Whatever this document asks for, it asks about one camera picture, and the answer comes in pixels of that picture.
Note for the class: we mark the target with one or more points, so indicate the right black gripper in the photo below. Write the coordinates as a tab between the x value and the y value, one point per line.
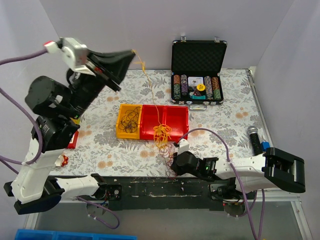
176	163

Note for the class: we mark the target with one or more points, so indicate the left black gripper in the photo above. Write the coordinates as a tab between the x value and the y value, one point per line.
104	72

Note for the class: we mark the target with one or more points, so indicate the red double plastic bin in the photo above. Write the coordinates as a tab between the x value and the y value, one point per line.
176	117

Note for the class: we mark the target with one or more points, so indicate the yellow plastic bin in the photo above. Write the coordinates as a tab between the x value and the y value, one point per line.
128	121

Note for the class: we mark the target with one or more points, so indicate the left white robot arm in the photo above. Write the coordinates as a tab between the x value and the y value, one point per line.
57	106

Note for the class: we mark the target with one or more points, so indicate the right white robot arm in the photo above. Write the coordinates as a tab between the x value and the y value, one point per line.
273	169

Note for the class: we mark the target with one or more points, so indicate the floral table mat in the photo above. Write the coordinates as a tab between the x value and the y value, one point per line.
218	131

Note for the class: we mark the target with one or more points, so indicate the black microphone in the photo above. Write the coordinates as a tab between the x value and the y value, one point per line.
252	132

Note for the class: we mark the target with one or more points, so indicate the yellow dealer button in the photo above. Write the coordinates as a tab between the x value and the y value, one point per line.
200	87

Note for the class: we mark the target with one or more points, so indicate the small blue block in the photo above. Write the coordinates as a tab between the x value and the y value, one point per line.
265	144

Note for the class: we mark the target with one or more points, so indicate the black poker chip case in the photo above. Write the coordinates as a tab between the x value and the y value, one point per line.
196	62

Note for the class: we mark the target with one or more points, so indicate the red white grid toy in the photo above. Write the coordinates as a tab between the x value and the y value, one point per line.
73	142

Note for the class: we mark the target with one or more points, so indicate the small red white toy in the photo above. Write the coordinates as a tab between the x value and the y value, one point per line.
61	161

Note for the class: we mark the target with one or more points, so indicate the blue tray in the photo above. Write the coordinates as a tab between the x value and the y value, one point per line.
29	234

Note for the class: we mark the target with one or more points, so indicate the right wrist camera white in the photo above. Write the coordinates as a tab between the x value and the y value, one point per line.
182	146

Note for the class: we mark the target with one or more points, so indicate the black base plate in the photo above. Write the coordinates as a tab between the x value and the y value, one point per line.
160	193

